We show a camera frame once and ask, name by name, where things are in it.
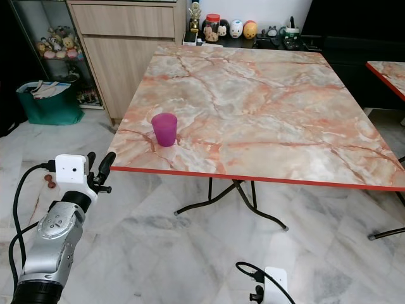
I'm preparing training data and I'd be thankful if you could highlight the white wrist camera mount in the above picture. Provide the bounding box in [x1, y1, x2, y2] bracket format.
[264, 267, 289, 304]
[54, 154, 99, 203]

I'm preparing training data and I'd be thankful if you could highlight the pink plastic cup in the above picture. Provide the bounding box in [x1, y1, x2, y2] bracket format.
[151, 113, 178, 148]

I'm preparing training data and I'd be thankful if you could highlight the yellow round toy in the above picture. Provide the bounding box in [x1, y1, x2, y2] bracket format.
[243, 20, 258, 40]

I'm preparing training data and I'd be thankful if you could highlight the green shopping bag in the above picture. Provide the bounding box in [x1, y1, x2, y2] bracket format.
[16, 80, 84, 126]

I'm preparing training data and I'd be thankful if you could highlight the gold trophy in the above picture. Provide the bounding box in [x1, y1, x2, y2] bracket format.
[187, 2, 203, 45]

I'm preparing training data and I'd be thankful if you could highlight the black television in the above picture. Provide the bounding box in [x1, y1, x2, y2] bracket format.
[301, 0, 405, 37]

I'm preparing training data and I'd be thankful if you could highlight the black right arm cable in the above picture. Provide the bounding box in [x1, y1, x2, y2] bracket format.
[235, 261, 297, 304]

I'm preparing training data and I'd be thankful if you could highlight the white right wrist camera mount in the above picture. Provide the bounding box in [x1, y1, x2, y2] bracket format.
[264, 267, 289, 304]

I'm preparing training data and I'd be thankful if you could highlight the white blue round toy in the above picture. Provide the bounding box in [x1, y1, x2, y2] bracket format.
[229, 19, 244, 40]

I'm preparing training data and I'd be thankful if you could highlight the green mug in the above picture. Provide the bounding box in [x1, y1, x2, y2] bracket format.
[282, 17, 303, 50]

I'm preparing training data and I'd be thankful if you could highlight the light wooden cabinet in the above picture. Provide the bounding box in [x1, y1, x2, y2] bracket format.
[66, 0, 187, 124]

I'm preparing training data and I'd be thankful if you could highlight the glass display cabinet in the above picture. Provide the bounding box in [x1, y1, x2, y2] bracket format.
[9, 0, 102, 108]

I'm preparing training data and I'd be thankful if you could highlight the plush toy heap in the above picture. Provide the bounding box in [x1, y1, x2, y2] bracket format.
[38, 25, 80, 61]

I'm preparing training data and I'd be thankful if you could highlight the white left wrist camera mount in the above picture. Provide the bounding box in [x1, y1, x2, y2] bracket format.
[54, 154, 99, 203]

